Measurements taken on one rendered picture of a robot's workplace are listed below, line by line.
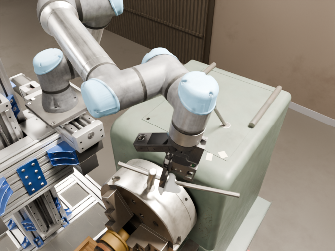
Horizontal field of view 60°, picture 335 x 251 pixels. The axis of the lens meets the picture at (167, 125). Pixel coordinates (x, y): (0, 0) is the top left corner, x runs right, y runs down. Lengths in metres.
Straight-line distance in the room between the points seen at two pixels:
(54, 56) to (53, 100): 0.18
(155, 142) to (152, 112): 0.41
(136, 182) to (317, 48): 2.46
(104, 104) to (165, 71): 0.14
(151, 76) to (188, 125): 0.12
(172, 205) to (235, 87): 0.59
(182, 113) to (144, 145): 0.17
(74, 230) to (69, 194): 0.29
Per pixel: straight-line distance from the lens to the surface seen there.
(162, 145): 0.67
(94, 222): 2.05
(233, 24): 3.36
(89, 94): 0.55
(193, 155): 0.66
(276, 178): 2.62
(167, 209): 0.87
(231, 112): 1.10
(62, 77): 1.24
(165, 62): 0.61
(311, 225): 2.45
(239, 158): 0.94
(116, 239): 0.92
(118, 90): 0.55
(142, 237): 0.93
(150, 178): 0.80
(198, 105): 0.53
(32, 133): 1.39
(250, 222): 1.66
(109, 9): 0.90
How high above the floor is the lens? 1.93
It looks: 41 degrees down
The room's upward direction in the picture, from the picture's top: straight up
